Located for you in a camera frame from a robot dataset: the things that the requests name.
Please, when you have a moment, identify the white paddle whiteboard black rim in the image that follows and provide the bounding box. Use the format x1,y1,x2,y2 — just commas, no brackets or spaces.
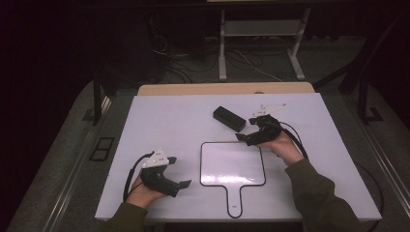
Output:
199,140,267,219

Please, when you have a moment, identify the hand-held gripper cable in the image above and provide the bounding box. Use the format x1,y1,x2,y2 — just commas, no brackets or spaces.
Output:
122,151,156,203
278,121,386,232

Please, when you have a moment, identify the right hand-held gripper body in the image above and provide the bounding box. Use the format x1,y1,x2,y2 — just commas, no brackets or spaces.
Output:
246,102,287,148

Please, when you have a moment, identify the person's left hand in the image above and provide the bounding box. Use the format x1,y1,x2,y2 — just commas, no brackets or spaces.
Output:
125,175,167,210

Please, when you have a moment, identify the metal floor rail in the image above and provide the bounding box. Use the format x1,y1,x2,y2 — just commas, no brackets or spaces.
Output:
354,105,410,211
41,96,112,232

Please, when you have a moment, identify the right hand-held gripper cable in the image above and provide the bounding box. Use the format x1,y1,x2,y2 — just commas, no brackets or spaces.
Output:
278,121,386,232

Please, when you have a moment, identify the white floor cable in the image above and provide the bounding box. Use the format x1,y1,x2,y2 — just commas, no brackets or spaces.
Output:
231,47,284,83

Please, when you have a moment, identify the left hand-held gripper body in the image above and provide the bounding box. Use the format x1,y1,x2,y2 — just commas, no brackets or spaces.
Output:
139,148,181,198

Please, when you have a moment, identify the wooden table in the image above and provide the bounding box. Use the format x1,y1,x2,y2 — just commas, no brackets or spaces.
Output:
137,81,316,97

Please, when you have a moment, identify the black whiteboard eraser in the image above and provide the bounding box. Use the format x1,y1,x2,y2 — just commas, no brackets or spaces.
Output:
212,105,248,133

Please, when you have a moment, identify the black metal stand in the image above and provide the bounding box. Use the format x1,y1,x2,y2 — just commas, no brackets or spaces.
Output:
312,13,410,126
91,66,112,127

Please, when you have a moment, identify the white metal stand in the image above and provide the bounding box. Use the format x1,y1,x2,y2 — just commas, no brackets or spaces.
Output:
218,8,312,82

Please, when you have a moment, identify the left hand-held gripper cable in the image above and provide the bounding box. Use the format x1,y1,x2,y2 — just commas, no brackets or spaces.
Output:
122,151,156,203

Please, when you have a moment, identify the person's right hand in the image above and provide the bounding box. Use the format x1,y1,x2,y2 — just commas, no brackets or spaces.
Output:
257,130,306,167

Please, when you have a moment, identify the bundle of black floor cables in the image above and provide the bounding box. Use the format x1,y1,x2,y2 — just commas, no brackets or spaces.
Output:
150,32,226,85

